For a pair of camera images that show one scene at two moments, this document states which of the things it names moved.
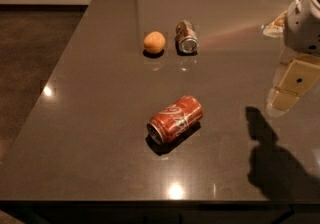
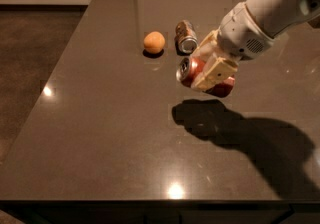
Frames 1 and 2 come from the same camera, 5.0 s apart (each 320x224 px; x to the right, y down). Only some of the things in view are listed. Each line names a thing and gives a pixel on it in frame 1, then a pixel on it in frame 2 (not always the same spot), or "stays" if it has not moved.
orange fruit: (154, 42) stays
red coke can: (175, 120) to (189, 67)
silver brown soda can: (186, 41) stays
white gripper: (302, 26) to (242, 34)
